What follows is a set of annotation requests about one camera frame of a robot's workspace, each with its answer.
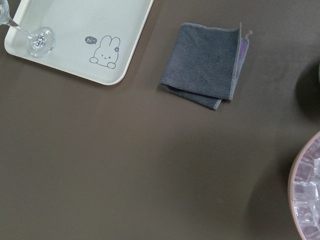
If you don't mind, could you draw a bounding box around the grey folded cloth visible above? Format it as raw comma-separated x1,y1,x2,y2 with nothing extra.
159,22,250,110

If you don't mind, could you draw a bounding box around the clear wine glass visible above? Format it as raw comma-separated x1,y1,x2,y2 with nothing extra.
0,0,56,58

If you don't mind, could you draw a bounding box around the cream rabbit tray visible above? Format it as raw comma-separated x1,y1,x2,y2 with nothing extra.
4,0,153,86

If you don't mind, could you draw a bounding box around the pink bowl with ice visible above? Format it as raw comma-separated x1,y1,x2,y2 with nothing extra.
288,133,320,240

